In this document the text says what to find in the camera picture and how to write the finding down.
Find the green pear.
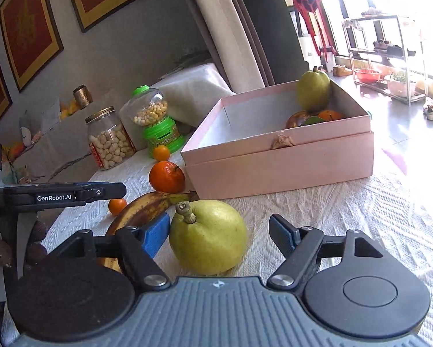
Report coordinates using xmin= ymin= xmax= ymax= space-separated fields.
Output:
xmin=169 ymin=200 xmax=249 ymax=276
xmin=296 ymin=67 xmax=331 ymax=113

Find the metal shoe rack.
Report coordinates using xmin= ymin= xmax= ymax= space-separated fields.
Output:
xmin=343 ymin=14 xmax=428 ymax=105

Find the grey sofa cover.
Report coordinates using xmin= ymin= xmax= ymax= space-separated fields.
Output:
xmin=10 ymin=89 xmax=127 ymax=183

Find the ripe brown banana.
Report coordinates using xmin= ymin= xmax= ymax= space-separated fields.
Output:
xmin=285 ymin=110 xmax=311 ymax=129

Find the glass jar of peanuts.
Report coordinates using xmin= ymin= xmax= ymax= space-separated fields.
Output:
xmin=85 ymin=107 xmax=136 ymax=171

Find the pink cardboard box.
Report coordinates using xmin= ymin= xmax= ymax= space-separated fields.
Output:
xmin=181 ymin=82 xmax=374 ymax=199

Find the white planter with greens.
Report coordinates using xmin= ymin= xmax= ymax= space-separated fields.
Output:
xmin=386 ymin=71 xmax=416 ymax=98

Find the operator hand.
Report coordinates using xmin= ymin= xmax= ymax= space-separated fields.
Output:
xmin=0 ymin=221 xmax=47 ymax=267

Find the framed red gold picture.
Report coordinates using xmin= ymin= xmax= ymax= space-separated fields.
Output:
xmin=0 ymin=0 xmax=64 ymax=92

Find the red folding chair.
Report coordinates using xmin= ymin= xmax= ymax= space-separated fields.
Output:
xmin=292 ymin=0 xmax=338 ymax=63

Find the large mandarin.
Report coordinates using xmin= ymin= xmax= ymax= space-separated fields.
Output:
xmin=149 ymin=161 xmax=185 ymax=193

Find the bronze metal cup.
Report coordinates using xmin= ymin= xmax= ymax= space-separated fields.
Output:
xmin=73 ymin=85 xmax=93 ymax=109

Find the small orange kumquat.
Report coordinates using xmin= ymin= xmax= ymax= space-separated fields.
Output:
xmin=152 ymin=145 xmax=171 ymax=162

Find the white blanket covered cushion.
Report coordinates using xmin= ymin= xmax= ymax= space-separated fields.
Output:
xmin=119 ymin=63 xmax=234 ymax=149

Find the mandarin with green leaf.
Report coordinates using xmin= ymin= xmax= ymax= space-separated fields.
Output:
xmin=301 ymin=110 xmax=345 ymax=126

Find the green candy dispenser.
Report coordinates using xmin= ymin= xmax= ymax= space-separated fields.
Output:
xmin=125 ymin=85 xmax=184 ymax=155

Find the ripe banana with sticker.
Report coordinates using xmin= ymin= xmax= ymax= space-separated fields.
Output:
xmin=96 ymin=190 xmax=200 ymax=274

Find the white textured tablecloth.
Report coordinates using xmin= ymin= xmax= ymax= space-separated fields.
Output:
xmin=42 ymin=148 xmax=433 ymax=346

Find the red plastic basket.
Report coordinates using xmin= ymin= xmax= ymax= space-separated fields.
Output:
xmin=354 ymin=68 xmax=382 ymax=84

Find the orange mandarin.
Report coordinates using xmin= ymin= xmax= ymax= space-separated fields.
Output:
xmin=108 ymin=198 xmax=128 ymax=216

